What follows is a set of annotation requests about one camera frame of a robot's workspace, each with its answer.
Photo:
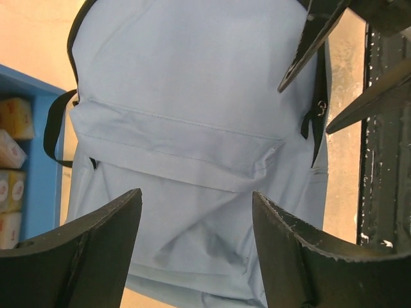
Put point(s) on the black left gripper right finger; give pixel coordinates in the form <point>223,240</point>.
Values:
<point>302,266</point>

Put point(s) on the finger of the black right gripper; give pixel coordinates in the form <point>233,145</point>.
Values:
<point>390,92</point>
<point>322,18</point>

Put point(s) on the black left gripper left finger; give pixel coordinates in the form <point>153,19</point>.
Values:
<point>83,263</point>

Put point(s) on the blue fabric backpack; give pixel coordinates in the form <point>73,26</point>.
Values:
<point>180,99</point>

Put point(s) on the blue shelf unit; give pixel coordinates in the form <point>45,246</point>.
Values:
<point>43,187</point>

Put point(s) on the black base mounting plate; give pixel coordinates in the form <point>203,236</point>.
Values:
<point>384,189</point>

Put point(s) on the yellow white sponge packs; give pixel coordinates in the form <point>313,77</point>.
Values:
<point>16,126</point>

